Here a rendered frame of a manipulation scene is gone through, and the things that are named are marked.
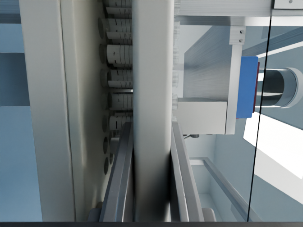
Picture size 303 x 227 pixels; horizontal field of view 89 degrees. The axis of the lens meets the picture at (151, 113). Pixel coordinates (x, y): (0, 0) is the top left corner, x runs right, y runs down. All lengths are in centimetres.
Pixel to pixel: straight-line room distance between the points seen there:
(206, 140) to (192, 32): 272
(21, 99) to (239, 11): 77
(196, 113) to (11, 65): 69
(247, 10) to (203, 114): 28
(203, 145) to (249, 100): 403
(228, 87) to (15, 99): 77
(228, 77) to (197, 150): 413
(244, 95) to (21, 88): 80
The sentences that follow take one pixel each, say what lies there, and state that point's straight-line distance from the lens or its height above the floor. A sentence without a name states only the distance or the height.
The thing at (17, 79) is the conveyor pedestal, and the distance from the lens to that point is 78.
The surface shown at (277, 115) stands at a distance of 53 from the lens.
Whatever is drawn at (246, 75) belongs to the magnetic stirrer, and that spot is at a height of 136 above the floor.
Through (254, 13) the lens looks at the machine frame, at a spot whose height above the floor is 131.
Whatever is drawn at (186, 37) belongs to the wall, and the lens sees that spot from 398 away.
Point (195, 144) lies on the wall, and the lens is 449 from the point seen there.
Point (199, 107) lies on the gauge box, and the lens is 50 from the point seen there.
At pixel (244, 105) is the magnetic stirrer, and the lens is 59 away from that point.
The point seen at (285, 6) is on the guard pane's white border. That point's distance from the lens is 55.
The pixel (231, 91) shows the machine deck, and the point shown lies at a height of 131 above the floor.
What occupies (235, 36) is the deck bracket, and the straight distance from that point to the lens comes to 54.
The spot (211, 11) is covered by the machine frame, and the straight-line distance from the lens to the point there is 47.
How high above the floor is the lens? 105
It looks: 1 degrees up
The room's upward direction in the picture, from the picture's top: 90 degrees clockwise
